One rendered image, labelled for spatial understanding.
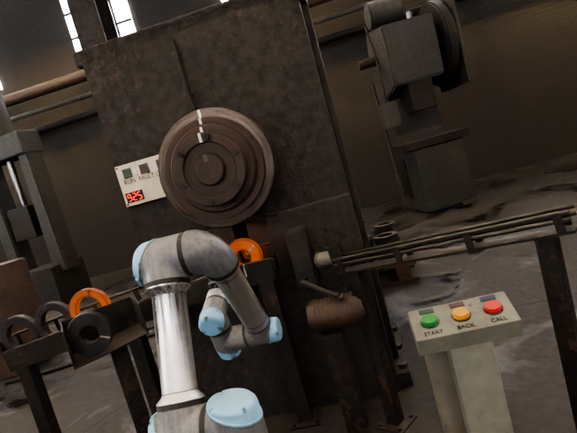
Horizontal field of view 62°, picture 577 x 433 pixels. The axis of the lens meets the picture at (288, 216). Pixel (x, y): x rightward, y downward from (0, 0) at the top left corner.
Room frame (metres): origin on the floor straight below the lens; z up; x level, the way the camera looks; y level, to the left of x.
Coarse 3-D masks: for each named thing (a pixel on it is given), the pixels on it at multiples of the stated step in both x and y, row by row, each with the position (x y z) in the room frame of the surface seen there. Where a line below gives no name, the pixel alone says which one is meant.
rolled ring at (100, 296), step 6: (90, 288) 2.04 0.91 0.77; (78, 294) 2.03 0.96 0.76; (84, 294) 2.03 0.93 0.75; (90, 294) 2.02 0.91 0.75; (96, 294) 2.02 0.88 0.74; (102, 294) 2.03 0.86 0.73; (72, 300) 2.04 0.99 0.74; (78, 300) 2.03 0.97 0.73; (102, 300) 2.02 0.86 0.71; (108, 300) 2.03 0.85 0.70; (72, 306) 2.04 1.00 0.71; (78, 306) 2.06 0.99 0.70; (102, 306) 2.02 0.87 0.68; (72, 312) 2.04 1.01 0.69; (78, 312) 2.05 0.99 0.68
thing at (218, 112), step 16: (192, 112) 1.91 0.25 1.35; (208, 112) 1.90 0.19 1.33; (224, 112) 1.89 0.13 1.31; (176, 128) 1.92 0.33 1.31; (256, 128) 1.87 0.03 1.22; (160, 160) 1.93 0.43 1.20; (272, 160) 1.87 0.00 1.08; (160, 176) 1.94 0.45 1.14; (272, 176) 1.87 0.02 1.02; (176, 208) 1.93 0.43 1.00; (256, 208) 1.88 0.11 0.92; (208, 224) 1.92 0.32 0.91; (224, 224) 1.91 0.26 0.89
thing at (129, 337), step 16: (112, 304) 1.83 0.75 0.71; (128, 304) 1.85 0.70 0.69; (64, 320) 1.75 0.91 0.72; (112, 320) 1.82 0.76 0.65; (128, 320) 1.84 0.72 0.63; (144, 320) 1.68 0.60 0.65; (64, 336) 1.60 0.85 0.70; (96, 336) 1.79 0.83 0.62; (128, 336) 1.72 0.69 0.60; (112, 352) 1.68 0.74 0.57; (128, 352) 1.71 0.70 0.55; (128, 368) 1.70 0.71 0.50; (128, 384) 1.69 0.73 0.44; (128, 400) 1.68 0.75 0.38; (144, 400) 1.71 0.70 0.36; (144, 416) 1.70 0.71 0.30; (144, 432) 1.69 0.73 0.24
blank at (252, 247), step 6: (240, 240) 1.92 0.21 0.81; (246, 240) 1.92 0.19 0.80; (234, 246) 1.93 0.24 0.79; (240, 246) 1.92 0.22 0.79; (246, 246) 1.92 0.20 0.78; (252, 246) 1.92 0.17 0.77; (258, 246) 1.94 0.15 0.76; (252, 252) 1.92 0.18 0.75; (258, 252) 1.92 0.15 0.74; (252, 258) 1.92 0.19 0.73; (258, 258) 1.92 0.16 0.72; (240, 264) 1.94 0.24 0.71
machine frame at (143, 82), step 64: (256, 0) 2.00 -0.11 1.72; (128, 64) 2.10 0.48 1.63; (192, 64) 2.05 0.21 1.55; (256, 64) 2.01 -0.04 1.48; (320, 64) 2.06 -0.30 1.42; (128, 128) 2.11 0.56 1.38; (320, 128) 1.99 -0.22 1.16; (320, 192) 2.00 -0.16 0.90; (192, 320) 2.05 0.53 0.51; (384, 320) 2.06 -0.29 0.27; (256, 384) 2.02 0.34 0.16; (320, 384) 1.97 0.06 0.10
